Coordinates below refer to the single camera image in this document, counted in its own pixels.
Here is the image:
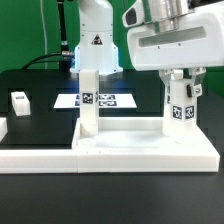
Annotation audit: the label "white L-shaped fence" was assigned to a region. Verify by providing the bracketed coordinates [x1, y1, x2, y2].
[0, 149, 78, 174]

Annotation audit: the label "fiducial marker sheet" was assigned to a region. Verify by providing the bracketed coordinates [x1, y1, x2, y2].
[54, 94, 137, 109]

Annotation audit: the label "black pole with clamp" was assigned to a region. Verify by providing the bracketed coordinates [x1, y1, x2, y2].
[57, 0, 69, 71]

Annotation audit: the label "white desk tabletop tray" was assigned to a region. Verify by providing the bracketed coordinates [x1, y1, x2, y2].
[72, 117, 220, 173]

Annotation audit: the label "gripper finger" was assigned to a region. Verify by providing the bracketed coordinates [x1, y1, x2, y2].
[159, 69, 173, 104]
[187, 67, 206, 98]

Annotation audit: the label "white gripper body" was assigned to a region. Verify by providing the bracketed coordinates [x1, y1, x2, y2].
[127, 4, 224, 71]

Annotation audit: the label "white block at left edge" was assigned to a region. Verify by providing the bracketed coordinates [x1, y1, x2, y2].
[0, 117, 8, 142]

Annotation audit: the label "black cable bundle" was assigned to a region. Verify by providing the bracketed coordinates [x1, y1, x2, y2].
[20, 51, 76, 71]

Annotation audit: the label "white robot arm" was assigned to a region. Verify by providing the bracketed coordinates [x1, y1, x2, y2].
[71, 0, 224, 102]

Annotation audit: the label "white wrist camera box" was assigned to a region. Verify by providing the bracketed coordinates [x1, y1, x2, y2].
[122, 0, 153, 28]

